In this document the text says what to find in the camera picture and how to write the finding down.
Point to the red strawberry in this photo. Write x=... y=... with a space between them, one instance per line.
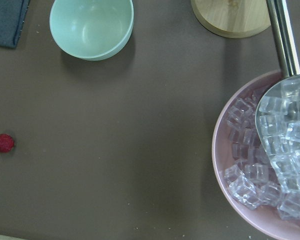
x=7 y=143

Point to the green bowl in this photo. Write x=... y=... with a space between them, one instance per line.
x=91 y=30

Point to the wooden cup stand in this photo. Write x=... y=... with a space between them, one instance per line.
x=234 y=19

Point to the steel ice scoop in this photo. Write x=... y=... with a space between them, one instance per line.
x=277 y=117

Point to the grey folded cloth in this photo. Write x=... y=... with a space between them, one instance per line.
x=12 y=17

